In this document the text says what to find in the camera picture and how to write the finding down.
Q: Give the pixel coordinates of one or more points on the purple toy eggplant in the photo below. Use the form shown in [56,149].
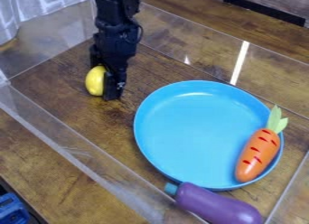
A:
[217,209]

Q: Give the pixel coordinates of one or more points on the yellow toy lemon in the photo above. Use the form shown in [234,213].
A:
[94,81]

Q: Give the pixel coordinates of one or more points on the orange toy carrot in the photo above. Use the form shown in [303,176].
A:
[261,147]

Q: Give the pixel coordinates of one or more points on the clear acrylic enclosure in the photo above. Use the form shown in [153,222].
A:
[68,156]

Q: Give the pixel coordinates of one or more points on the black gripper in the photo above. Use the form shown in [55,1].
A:
[114,47]

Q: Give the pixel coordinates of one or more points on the white curtain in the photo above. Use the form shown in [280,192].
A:
[18,11]

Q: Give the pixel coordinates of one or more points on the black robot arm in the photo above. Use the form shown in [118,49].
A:
[115,12]

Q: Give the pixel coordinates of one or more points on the blue round plate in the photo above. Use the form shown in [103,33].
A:
[192,127]

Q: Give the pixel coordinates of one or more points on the blue plastic crate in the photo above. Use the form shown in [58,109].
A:
[12,210]

